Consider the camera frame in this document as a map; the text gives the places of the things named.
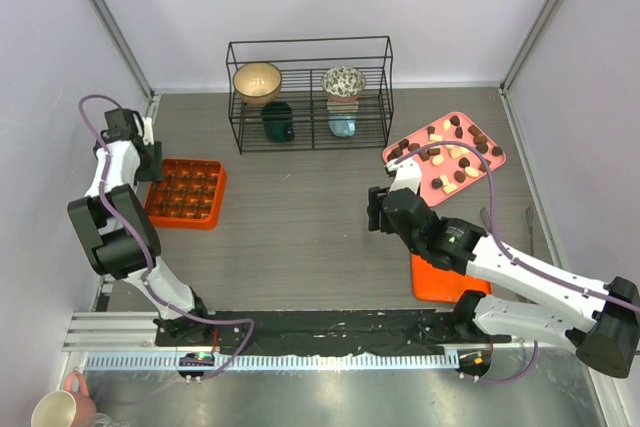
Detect orange chocolate box tray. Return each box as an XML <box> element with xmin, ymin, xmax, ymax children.
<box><xmin>144</xmin><ymin>158</ymin><xmax>227</xmax><ymax>230</ymax></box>

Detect pink tray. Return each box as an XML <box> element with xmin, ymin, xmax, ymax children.
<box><xmin>382</xmin><ymin>111</ymin><xmax>506</xmax><ymax>207</ymax></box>

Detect orange box lid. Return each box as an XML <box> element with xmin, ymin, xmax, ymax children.
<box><xmin>410</xmin><ymin>255</ymin><xmax>492</xmax><ymax>304</ymax></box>

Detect metal tongs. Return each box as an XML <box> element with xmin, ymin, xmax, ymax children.
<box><xmin>479</xmin><ymin>206</ymin><xmax>535</xmax><ymax>256</ymax></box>

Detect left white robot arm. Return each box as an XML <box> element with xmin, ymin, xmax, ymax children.
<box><xmin>67</xmin><ymin>107</ymin><xmax>213</xmax><ymax>346</ymax></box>

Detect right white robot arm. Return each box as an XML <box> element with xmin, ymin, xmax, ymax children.
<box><xmin>367</xmin><ymin>187</ymin><xmax>639</xmax><ymax>379</ymax></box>

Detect light blue mug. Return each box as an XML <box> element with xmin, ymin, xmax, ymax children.
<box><xmin>328</xmin><ymin>114</ymin><xmax>356</xmax><ymax>138</ymax></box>

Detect floral patterned bowl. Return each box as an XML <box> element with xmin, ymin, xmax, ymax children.
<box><xmin>321</xmin><ymin>66</ymin><xmax>367</xmax><ymax>103</ymax></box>

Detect dark green mug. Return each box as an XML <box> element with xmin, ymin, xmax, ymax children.
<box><xmin>261</xmin><ymin>101</ymin><xmax>295</xmax><ymax>143</ymax></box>

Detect tan bowl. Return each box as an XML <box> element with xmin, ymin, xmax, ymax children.
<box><xmin>232</xmin><ymin>62</ymin><xmax>283</xmax><ymax>106</ymax></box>

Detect pink mug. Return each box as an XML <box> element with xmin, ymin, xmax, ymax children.
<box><xmin>30</xmin><ymin>371</ymin><xmax>97</xmax><ymax>427</ymax></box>

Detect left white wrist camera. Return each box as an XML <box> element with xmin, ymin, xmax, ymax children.
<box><xmin>134</xmin><ymin>112</ymin><xmax>154</xmax><ymax>146</ymax></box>

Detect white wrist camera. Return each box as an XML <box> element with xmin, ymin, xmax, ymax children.
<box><xmin>134</xmin><ymin>112</ymin><xmax>154</xmax><ymax>146</ymax></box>
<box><xmin>385</xmin><ymin>157</ymin><xmax>422</xmax><ymax>194</ymax></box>

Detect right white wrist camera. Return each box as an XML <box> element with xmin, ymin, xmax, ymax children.
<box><xmin>385</xmin><ymin>157</ymin><xmax>422</xmax><ymax>194</ymax></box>

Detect black wire rack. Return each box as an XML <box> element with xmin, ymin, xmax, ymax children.
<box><xmin>226</xmin><ymin>36</ymin><xmax>394</xmax><ymax>152</ymax></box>

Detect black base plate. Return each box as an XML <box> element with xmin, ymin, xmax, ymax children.
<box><xmin>154</xmin><ymin>309</ymin><xmax>511</xmax><ymax>357</ymax></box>

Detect white cable duct rail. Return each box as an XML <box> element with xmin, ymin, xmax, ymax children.
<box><xmin>84</xmin><ymin>350</ymin><xmax>459</xmax><ymax>372</ymax></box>

